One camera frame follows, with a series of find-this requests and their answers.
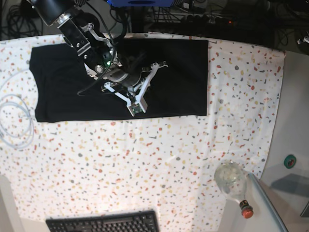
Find blue box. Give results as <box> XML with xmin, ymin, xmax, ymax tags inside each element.
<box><xmin>107</xmin><ymin>0</ymin><xmax>174</xmax><ymax>7</ymax></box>

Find grey metal bar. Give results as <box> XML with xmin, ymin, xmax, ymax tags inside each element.
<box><xmin>245</xmin><ymin>174</ymin><xmax>288</xmax><ymax>232</ymax></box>

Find white coiled cable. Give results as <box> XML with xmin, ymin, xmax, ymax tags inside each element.
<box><xmin>0</xmin><ymin>69</ymin><xmax>36</xmax><ymax>149</ymax></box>

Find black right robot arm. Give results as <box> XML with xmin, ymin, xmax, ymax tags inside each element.
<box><xmin>29</xmin><ymin>0</ymin><xmax>167</xmax><ymax>114</ymax></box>

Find clear bottle with orange cap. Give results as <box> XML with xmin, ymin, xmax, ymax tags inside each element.
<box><xmin>214</xmin><ymin>160</ymin><xmax>254</xmax><ymax>219</ymax></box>

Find black t-shirt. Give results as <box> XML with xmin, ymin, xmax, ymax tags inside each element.
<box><xmin>29</xmin><ymin>39</ymin><xmax>208</xmax><ymax>123</ymax></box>

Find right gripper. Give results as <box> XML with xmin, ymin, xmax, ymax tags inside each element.
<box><xmin>101</xmin><ymin>61</ymin><xmax>168</xmax><ymax>106</ymax></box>

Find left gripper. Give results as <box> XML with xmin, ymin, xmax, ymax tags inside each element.
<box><xmin>297</xmin><ymin>35</ymin><xmax>309</xmax><ymax>44</ymax></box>

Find black computer keyboard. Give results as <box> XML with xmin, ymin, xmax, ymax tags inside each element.
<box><xmin>45</xmin><ymin>210</ymin><xmax>160</xmax><ymax>232</ymax></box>

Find green tape roll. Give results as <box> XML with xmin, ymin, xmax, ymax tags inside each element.
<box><xmin>283</xmin><ymin>154</ymin><xmax>297</xmax><ymax>169</ymax></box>

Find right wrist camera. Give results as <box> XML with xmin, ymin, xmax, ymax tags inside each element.
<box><xmin>127</xmin><ymin>100</ymin><xmax>148</xmax><ymax>116</ymax></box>

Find terrazzo pattern tablecloth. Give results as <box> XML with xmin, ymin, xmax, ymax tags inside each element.
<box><xmin>0</xmin><ymin>35</ymin><xmax>285</xmax><ymax>232</ymax></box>

